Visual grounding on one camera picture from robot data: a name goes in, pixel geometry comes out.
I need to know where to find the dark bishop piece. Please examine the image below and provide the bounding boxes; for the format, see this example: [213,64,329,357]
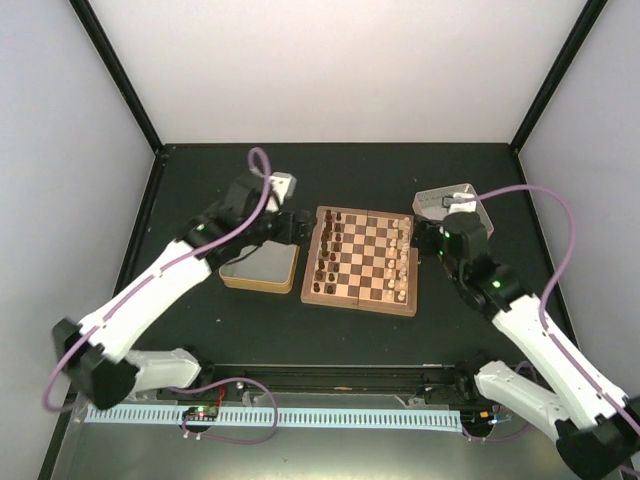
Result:
[321,232,331,250]

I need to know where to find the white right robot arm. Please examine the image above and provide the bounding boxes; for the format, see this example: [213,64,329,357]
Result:
[411,212,639,479]

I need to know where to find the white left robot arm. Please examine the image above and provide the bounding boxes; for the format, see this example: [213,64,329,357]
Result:
[52,172,315,410]

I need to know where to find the wooden folding chess board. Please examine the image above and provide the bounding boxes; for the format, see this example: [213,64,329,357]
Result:
[301,206,418,317]

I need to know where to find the yellow bear tin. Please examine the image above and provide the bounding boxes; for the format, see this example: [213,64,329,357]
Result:
[218,241,300,294]

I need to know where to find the pink metal tin tray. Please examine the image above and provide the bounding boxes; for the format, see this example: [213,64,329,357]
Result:
[412,183,494,238]

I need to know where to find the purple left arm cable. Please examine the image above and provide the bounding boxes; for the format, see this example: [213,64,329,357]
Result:
[40,147,279,445]

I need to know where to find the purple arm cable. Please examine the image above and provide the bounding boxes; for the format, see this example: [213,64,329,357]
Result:
[40,147,279,445]
[462,184,640,474]

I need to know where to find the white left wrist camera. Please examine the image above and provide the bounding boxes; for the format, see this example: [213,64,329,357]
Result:
[266,172,297,212]

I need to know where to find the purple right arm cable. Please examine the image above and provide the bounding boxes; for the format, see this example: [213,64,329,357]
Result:
[462,184,640,474]

